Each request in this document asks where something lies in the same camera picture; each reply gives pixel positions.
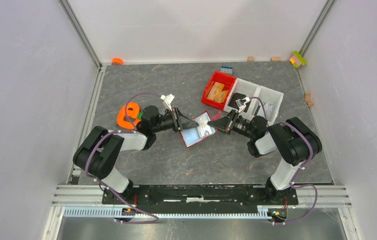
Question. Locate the red leather card holder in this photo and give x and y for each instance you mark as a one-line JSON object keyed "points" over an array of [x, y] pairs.
{"points": [[195, 135]]}

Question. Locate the wooden block at wall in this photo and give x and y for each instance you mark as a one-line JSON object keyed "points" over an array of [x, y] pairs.
{"points": [[250, 59], [276, 59]]}

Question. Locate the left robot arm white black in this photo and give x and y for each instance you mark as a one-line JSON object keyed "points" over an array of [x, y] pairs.
{"points": [[99, 151]]}

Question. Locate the small orange cap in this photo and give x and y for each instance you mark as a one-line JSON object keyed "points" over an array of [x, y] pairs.
{"points": [[117, 61]]}

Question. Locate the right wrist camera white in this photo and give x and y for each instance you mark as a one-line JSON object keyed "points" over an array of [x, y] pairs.
{"points": [[242, 103]]}

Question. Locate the white divided plastic bin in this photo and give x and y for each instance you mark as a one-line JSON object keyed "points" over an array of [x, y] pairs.
{"points": [[258, 95]]}

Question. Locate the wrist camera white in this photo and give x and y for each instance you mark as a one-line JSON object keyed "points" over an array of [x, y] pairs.
{"points": [[242, 103], [167, 101]]}

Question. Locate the silver cards in white bin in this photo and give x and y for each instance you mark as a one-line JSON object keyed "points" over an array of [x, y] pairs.
{"points": [[269, 110]]}

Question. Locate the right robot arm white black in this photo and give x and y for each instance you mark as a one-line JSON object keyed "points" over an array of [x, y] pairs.
{"points": [[296, 143]]}

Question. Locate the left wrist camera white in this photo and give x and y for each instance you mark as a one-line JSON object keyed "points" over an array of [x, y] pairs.
{"points": [[167, 101]]}

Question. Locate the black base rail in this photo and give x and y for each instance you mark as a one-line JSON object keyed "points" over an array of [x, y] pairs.
{"points": [[145, 194]]}

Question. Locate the blue white small block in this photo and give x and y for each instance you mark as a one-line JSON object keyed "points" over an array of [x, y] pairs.
{"points": [[226, 70]]}

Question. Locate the wooden piece right edge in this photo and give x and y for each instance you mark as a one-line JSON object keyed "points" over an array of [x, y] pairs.
{"points": [[308, 99]]}

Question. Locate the silver VIP credit card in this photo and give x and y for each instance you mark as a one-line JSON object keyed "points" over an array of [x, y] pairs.
{"points": [[203, 129]]}

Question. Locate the red plastic bin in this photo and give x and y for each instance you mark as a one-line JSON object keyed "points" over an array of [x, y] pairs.
{"points": [[228, 80]]}

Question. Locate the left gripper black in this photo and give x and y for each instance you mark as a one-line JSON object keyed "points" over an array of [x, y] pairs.
{"points": [[179, 125]]}

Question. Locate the black cards in white bin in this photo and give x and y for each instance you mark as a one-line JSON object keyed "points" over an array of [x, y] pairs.
{"points": [[234, 97]]}

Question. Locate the colourful toy brick stack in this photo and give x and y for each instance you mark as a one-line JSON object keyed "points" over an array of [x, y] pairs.
{"points": [[297, 60]]}

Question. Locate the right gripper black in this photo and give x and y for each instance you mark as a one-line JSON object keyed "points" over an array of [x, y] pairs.
{"points": [[221, 123]]}

